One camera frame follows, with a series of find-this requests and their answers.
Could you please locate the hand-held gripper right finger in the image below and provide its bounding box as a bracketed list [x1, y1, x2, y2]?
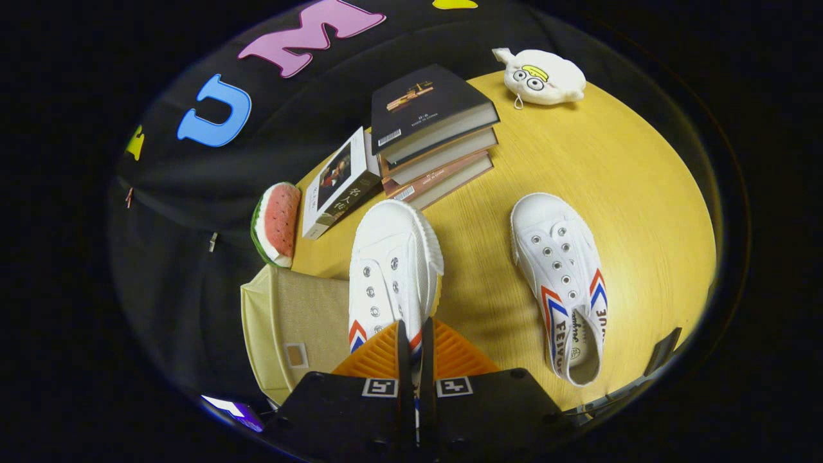
[421, 316, 573, 462]

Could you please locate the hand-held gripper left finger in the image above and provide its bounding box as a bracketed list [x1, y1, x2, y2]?
[264, 320, 416, 461]

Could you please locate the beige fabric storage box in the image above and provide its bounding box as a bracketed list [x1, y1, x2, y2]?
[240, 264, 353, 406]

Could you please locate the white canvas shoe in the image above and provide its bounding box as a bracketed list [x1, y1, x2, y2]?
[511, 192, 608, 387]
[348, 199, 445, 444]

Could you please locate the glowing screen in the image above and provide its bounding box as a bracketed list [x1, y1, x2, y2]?
[201, 394, 266, 433]

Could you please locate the black rectangular block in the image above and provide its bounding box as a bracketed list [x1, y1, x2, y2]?
[643, 327, 683, 378]

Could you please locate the watermelon slice toy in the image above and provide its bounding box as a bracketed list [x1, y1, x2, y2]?
[250, 182, 302, 269]

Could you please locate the white portrait cover book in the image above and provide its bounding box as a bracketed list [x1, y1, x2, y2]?
[302, 127, 384, 241]

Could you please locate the reddish brown cover book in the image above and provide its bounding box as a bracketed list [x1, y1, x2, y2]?
[383, 151, 495, 212]

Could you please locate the dark brown cover book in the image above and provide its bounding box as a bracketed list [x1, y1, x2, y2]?
[378, 127, 500, 187]

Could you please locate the black cover book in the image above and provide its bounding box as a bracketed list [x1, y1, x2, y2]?
[370, 63, 501, 167]

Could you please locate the white plush toy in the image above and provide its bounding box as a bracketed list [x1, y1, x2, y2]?
[492, 47, 587, 110]

